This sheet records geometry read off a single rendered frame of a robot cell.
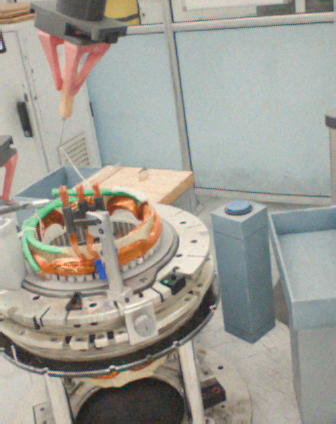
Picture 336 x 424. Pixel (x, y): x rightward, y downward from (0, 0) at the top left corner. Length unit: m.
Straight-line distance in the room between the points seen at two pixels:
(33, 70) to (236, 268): 2.18
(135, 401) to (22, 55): 2.24
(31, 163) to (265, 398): 2.37
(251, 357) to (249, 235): 0.23
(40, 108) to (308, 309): 2.49
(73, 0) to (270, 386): 0.69
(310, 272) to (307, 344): 0.10
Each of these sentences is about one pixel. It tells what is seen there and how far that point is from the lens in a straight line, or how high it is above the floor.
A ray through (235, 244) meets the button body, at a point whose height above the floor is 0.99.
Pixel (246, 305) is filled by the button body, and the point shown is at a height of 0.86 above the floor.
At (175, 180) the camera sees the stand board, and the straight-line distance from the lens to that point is 1.12.
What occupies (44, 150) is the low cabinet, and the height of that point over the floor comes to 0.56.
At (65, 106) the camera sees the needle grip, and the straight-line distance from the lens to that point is 0.77.
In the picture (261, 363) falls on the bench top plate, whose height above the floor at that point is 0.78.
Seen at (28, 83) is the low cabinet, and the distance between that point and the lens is 3.07.
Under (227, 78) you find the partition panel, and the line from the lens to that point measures 3.16.
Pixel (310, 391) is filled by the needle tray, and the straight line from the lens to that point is 0.93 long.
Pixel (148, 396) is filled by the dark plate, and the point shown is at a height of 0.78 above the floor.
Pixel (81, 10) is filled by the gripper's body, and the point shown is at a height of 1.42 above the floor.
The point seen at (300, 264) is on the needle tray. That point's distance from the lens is 0.90.
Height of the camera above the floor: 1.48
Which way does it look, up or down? 23 degrees down
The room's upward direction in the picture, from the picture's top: 8 degrees counter-clockwise
